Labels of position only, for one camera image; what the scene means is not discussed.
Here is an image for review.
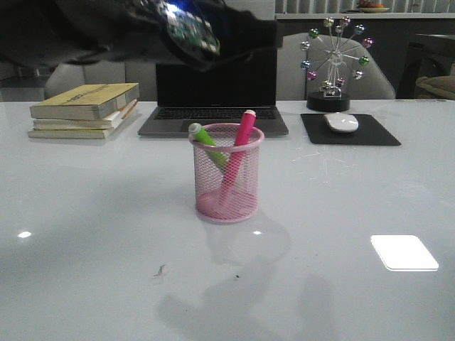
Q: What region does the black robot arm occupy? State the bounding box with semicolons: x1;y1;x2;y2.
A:
1;1;282;71

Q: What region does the middle cream book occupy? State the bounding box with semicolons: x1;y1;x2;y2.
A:
33;99;137;130

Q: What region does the grey open laptop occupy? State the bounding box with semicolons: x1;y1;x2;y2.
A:
138;50;289;138

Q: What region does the ferris wheel desk toy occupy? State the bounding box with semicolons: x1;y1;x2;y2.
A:
299;16;374;112

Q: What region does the fruit bowl on counter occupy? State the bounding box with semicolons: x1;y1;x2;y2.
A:
357;0;390;13

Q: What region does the pink highlighter pen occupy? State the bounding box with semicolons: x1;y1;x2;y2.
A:
219;109;256;205

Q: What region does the left grey armchair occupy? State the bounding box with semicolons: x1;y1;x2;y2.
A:
44;61;157;102

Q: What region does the white computer mouse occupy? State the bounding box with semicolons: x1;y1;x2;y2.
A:
323;112;360;133

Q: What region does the yellow book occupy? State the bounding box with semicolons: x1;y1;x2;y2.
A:
29;83;139;120
28;106;138;140

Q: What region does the black mouse pad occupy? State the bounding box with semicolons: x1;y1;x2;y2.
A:
301;114;401;146

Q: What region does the grey armchair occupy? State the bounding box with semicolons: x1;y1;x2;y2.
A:
277;33;395;100
44;61;157;102

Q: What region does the pink mesh pen holder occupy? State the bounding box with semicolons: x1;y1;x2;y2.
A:
188;123;264;224

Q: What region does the right grey armchair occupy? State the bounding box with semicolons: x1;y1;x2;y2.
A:
277;33;395;100

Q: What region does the bottom yellow book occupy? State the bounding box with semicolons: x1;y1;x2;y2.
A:
28;106;138;140

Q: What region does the yellow top book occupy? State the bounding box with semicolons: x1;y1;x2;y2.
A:
29;83;139;120

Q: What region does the green highlighter pen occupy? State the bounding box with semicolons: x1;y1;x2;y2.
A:
188;122;230;171

